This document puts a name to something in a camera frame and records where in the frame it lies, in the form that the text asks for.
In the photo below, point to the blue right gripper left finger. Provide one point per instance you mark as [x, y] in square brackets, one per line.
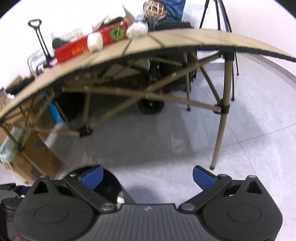
[91, 176]

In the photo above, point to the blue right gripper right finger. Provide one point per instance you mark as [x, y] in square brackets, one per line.
[203, 178]

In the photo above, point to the black round trash bin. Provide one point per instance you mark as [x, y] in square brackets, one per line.
[111, 189]

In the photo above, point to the cardboard box with bag liner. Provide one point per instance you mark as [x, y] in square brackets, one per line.
[35, 160]

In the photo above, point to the white foam roll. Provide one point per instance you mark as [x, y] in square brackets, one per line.
[95, 42]

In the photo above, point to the black clothing pile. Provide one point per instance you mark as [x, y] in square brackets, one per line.
[58, 42]

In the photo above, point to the red cardboard box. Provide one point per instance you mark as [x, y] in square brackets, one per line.
[110, 34]

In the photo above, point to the clear bag of white stuffing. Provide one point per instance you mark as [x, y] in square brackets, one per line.
[137, 30]

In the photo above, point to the open brown cardboard box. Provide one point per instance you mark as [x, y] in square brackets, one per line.
[128, 18]

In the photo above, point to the dark blue fabric bag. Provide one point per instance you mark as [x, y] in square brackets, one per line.
[174, 9]

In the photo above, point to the woven rattan ball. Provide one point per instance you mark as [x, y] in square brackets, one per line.
[154, 9]

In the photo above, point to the tan folding table frame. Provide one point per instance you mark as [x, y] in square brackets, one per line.
[128, 71]

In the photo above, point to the black trolley handle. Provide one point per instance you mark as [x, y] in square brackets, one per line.
[35, 24]

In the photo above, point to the black camera tripod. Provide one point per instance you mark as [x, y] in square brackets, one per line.
[220, 12]

